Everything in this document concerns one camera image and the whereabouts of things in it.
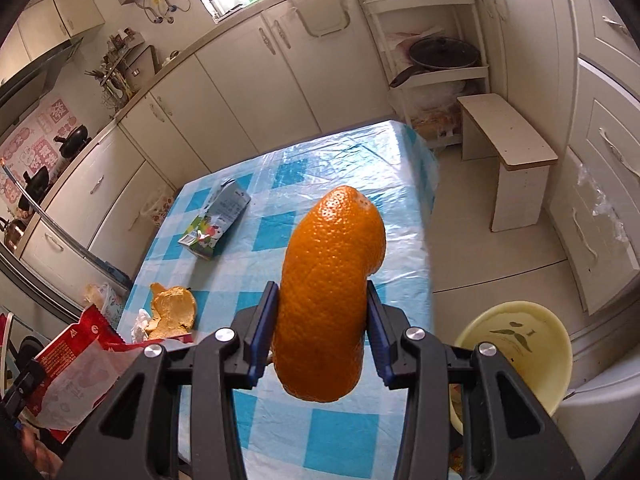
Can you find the white wooden stool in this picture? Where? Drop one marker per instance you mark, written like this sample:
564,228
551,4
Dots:
505,130

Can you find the white crumpled plastic bag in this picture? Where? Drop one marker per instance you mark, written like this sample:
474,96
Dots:
141,324

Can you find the cream wall cabinets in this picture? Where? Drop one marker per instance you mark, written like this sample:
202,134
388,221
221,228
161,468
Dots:
55,20

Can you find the black kettle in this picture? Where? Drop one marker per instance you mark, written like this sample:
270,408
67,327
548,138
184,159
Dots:
35,182

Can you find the blue checked tablecloth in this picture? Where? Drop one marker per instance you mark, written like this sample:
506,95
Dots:
280,170

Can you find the black frying pan with lid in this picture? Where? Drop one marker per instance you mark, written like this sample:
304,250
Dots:
442,54

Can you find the metal kettle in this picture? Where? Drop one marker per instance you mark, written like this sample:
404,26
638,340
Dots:
12,230

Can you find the red white plastic bag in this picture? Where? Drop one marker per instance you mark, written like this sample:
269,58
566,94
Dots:
75,360

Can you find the white shelf cart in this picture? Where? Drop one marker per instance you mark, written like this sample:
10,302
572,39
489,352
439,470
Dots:
450,74

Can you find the green grey drink carton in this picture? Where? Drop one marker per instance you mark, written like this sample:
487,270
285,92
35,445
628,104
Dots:
215,217

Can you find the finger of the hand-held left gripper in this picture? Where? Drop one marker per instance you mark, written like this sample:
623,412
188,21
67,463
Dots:
27,380

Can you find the range hood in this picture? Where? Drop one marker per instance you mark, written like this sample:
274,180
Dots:
30,80

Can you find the cream kitchen base cabinets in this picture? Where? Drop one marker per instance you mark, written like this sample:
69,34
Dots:
225,85

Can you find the utensil rack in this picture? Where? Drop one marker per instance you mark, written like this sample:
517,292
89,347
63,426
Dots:
112,77

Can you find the white hanging bin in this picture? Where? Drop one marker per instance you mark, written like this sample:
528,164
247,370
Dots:
325,15

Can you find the yellow plastic basin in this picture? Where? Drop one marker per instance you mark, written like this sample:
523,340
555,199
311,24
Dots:
520,360

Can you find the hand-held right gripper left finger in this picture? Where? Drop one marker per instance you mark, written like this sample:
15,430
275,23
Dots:
265,330

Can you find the orange peel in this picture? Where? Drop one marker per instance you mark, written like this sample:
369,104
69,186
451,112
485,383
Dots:
172,312
330,290

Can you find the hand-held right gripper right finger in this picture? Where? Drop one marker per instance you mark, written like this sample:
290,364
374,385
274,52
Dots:
375,330

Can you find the pink wall stickers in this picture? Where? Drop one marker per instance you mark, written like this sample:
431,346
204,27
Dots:
35,145

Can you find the black cooking pot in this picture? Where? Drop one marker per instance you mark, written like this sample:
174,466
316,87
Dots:
72,142

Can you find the clear plastic bag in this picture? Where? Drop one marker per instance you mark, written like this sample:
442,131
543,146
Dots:
597,200

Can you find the floral wastebasket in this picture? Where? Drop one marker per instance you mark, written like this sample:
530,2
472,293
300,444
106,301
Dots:
157,205

